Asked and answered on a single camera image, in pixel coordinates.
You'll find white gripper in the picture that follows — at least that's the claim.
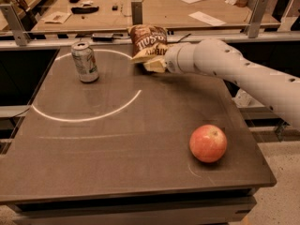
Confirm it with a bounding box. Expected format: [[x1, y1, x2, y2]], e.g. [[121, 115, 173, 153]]
[[143, 43, 195, 74]]

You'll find brown chip bag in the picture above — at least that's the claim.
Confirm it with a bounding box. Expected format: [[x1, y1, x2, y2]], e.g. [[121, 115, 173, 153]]
[[128, 24, 168, 63]]

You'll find silver green 7up can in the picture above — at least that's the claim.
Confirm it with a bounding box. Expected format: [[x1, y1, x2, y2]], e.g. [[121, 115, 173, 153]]
[[71, 41, 99, 83]]

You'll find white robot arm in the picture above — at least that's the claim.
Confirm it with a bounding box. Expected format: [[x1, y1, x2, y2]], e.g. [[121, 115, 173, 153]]
[[144, 39, 300, 130]]

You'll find white paper sheet near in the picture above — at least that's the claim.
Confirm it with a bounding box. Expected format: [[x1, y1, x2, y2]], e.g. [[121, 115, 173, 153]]
[[189, 11, 225, 26]]

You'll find black tool on table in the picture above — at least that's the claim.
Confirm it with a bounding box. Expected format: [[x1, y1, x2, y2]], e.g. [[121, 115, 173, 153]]
[[71, 6, 99, 14]]

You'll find wooden background table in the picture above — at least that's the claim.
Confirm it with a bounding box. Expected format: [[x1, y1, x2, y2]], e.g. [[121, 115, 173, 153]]
[[33, 0, 252, 33]]

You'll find clear plastic bottle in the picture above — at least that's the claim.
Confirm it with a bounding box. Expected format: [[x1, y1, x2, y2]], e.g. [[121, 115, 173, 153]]
[[233, 89, 252, 107]]

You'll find red apple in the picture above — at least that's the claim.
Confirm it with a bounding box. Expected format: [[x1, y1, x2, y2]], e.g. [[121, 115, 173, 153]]
[[189, 125, 227, 163]]

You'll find small paper card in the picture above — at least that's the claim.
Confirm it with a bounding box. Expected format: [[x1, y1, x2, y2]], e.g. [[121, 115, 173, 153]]
[[42, 11, 71, 24]]

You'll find middle metal bracket post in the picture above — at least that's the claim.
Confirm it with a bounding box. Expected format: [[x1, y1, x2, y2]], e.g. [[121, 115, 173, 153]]
[[131, 1, 143, 25]]

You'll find metal bracket post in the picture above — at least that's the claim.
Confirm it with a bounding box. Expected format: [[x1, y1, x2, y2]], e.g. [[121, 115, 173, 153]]
[[0, 4, 30, 46], [131, 1, 143, 25], [245, 0, 269, 38]]

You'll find right metal bracket post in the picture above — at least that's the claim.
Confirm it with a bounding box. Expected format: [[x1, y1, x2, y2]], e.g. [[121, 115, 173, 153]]
[[245, 0, 269, 38]]

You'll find left metal bracket post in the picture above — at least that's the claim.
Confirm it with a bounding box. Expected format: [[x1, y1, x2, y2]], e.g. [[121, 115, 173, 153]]
[[0, 4, 30, 46]]

